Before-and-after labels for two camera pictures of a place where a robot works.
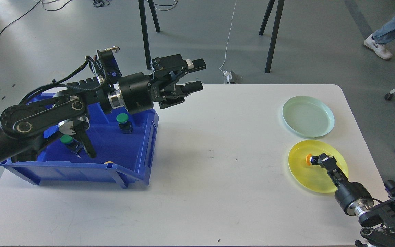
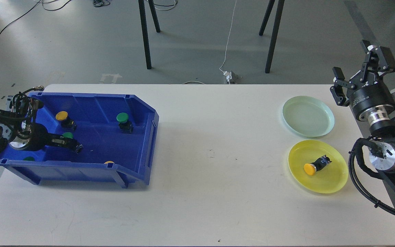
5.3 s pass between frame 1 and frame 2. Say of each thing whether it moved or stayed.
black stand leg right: stayed
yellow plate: stayed
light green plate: stayed
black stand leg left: stayed
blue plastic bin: stayed
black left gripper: moved
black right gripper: moved
